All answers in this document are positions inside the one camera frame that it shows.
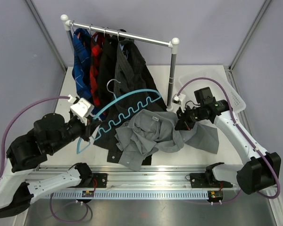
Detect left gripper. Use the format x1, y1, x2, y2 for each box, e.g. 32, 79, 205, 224
50, 114, 102, 153

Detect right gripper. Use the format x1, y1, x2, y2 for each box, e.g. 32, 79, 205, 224
175, 104, 205, 131

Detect teal hanger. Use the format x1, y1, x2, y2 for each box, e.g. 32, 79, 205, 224
76, 89, 162, 154

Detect grey shirt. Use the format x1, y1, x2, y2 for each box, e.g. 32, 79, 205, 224
115, 109, 219, 171

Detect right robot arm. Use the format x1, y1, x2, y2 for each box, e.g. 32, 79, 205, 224
172, 87, 281, 198

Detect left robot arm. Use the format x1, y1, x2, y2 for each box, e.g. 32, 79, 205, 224
0, 113, 100, 218

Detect blue shirt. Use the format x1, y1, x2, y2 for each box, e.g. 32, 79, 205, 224
72, 28, 93, 104

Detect dark pinstripe hanging shirt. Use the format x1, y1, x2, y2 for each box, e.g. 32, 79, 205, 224
114, 40, 158, 113

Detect black hanging shirt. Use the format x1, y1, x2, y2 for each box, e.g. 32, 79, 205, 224
97, 34, 118, 108

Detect red plaid shirt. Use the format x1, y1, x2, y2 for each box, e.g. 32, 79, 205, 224
90, 32, 105, 107

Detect white plastic basket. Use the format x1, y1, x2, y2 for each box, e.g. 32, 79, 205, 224
175, 69, 246, 113

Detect metal clothes rack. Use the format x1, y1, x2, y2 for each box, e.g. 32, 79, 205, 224
60, 14, 180, 111

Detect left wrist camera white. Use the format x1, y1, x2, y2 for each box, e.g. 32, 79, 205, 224
68, 95, 94, 126

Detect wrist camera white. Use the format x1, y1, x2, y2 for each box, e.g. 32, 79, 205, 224
172, 94, 186, 113
68, 95, 94, 126

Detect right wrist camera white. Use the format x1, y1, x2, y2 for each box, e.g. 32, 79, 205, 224
172, 94, 186, 113

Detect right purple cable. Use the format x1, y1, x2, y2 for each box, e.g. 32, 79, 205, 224
178, 77, 281, 199

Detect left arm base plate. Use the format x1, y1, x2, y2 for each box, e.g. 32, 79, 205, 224
72, 173, 108, 188

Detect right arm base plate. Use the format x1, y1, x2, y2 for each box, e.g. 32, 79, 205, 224
189, 173, 233, 188

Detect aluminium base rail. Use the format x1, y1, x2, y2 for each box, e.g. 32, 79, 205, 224
25, 166, 241, 189

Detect slotted cable duct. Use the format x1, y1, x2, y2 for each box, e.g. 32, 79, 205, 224
53, 190, 208, 200

